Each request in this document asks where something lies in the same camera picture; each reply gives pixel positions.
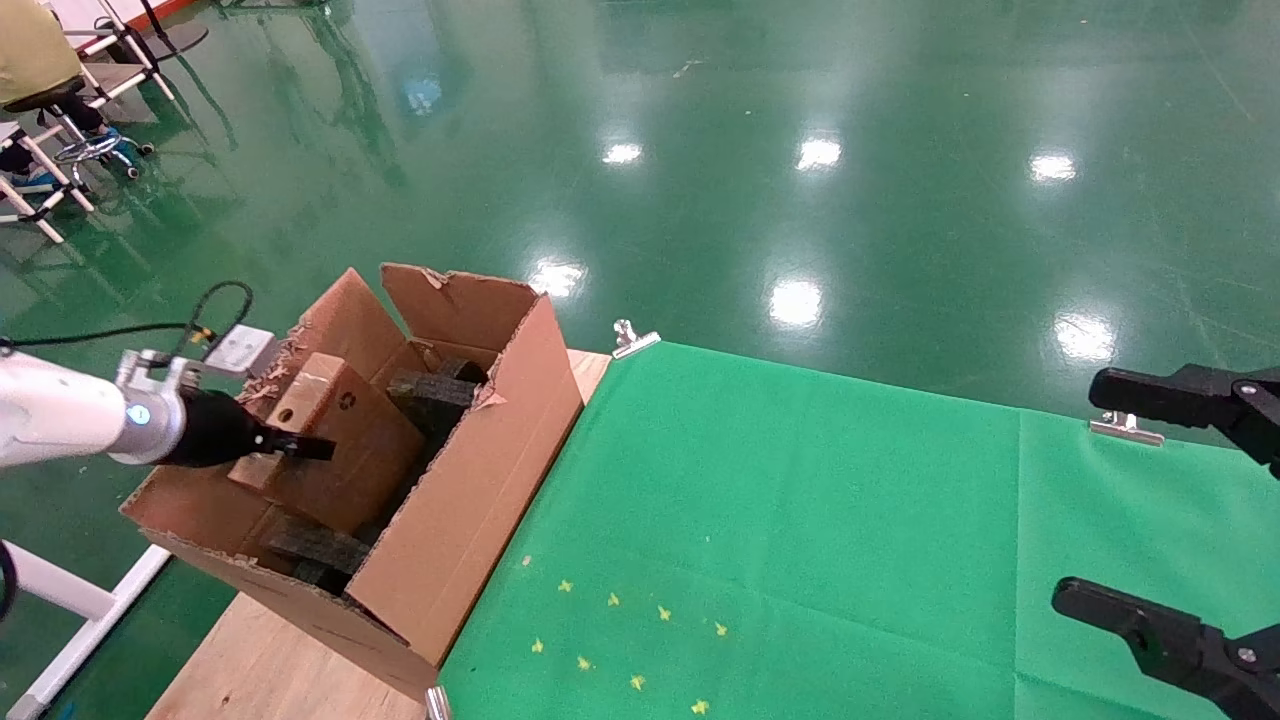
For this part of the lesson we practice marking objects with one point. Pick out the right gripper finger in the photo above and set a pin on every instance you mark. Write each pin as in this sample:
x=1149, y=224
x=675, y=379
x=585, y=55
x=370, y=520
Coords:
x=1180, y=645
x=1190, y=395

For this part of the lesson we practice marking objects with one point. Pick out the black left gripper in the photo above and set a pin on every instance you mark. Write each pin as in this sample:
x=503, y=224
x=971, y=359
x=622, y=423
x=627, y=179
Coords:
x=215, y=435

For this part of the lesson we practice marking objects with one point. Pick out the small brown cardboard box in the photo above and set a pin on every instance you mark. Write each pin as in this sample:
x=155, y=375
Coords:
x=360, y=450

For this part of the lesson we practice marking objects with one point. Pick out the large open cardboard carton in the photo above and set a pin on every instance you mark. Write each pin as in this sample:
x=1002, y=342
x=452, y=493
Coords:
x=470, y=500

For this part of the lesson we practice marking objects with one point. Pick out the silver binder clip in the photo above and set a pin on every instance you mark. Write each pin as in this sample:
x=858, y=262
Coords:
x=1128, y=428
x=636, y=340
x=439, y=703

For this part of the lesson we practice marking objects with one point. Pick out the green table cloth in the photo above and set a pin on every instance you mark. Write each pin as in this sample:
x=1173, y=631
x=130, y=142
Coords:
x=850, y=540

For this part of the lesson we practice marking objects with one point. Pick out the black seat swivel stool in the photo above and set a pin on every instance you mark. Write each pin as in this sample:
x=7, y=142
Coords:
x=60, y=100

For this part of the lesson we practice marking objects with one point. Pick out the black pole stand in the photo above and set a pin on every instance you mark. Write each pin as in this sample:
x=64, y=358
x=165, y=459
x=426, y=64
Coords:
x=180, y=38

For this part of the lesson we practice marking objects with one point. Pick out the person in yellow-green jacket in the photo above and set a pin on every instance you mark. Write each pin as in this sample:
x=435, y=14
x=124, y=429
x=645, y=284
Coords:
x=35, y=45

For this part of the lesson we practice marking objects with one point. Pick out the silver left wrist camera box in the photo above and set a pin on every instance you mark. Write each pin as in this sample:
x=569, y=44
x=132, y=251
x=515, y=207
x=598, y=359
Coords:
x=240, y=350

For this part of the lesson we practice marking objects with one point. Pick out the white table support frame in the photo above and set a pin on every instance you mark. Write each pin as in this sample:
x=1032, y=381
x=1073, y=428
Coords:
x=70, y=620

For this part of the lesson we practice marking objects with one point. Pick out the white frame side table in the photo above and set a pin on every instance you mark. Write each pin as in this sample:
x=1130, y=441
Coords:
x=40, y=175

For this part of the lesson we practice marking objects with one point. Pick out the white frame desk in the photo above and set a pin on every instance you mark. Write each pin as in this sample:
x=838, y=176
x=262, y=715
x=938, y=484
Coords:
x=120, y=40

